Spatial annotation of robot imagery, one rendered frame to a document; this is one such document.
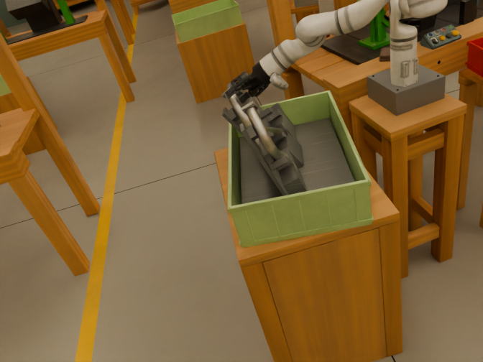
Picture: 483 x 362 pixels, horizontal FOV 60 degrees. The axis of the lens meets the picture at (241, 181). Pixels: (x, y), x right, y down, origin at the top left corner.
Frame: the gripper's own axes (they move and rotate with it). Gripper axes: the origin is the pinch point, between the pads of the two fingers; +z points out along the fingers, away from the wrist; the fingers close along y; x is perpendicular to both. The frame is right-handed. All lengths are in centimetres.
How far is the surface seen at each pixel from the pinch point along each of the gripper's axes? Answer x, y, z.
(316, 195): 41.7, 2.3, -8.1
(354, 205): 49, -6, -14
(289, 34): -55, -90, -10
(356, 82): -2, -65, -27
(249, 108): 12.3, 12.6, -7.4
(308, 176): 31.1, -19.5, -1.7
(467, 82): 19, -95, -62
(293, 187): 34.0, -7.0, 0.3
